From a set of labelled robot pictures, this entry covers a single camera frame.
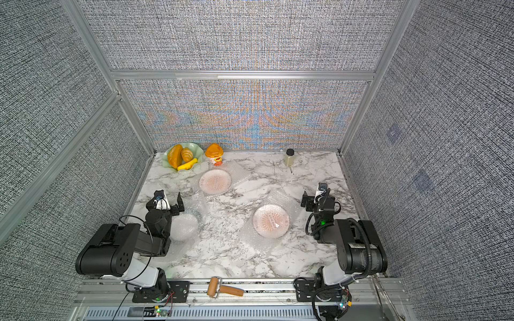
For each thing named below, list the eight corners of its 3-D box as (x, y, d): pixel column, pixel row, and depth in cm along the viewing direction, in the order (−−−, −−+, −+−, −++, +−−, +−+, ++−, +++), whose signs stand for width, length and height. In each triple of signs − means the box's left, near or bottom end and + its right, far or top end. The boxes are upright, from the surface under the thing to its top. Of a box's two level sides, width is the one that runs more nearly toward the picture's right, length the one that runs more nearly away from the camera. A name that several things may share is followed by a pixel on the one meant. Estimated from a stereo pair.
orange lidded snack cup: (207, 165, 113) (204, 155, 107) (209, 153, 119) (207, 143, 113) (222, 165, 113) (221, 155, 107) (224, 153, 119) (222, 143, 113)
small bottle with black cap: (284, 167, 114) (286, 154, 107) (283, 161, 117) (285, 148, 109) (292, 167, 114) (295, 154, 107) (291, 161, 117) (294, 148, 109)
